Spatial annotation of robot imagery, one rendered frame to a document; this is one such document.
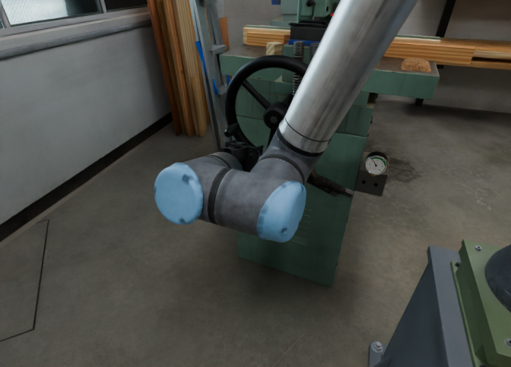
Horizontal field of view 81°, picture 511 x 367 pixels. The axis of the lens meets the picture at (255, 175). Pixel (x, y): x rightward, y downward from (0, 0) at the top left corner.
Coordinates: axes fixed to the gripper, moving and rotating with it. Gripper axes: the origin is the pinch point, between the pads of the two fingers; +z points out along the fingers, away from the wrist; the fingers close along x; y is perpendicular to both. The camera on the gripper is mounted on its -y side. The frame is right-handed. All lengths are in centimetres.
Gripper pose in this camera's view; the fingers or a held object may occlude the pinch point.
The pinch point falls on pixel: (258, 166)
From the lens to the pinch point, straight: 78.0
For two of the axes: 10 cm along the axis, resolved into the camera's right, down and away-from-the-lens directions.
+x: -9.3, -2.1, 3.1
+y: 1.3, -9.5, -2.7
